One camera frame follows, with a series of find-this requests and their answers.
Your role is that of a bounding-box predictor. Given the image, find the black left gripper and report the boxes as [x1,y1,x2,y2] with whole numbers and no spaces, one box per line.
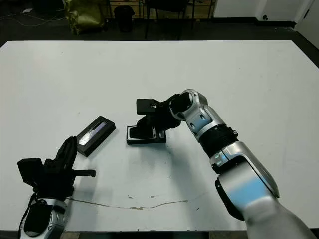
[34,135,97,201]

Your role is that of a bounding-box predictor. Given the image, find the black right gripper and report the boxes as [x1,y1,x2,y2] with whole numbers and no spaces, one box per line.
[133,99,182,140]

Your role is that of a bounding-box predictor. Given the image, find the black bar-shaped camera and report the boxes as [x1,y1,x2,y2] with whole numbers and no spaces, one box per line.
[128,126,153,139]

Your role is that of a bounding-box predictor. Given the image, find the black box base white insert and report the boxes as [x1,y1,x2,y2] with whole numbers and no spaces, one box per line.
[126,124,167,146]

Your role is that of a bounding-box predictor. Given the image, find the black waste bin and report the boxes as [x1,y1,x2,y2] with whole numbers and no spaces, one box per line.
[114,6,135,33]

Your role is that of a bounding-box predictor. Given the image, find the black chair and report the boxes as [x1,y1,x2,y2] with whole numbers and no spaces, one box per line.
[145,0,195,40]

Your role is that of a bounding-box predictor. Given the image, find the yellow-green bag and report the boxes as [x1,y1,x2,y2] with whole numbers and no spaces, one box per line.
[63,0,105,35]

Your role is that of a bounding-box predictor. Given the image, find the white door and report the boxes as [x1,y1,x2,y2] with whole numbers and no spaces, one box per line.
[295,0,319,48]

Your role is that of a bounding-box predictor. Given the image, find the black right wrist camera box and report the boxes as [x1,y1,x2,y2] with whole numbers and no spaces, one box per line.
[136,98,157,116]

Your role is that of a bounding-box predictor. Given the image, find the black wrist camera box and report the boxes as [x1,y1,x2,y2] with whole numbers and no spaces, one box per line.
[17,158,46,186]
[136,98,157,116]

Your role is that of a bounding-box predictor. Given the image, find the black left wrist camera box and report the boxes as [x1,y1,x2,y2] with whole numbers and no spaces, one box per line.
[17,158,46,186]

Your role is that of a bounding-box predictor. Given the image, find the white floor cable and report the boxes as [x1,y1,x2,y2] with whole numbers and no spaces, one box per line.
[0,13,67,27]

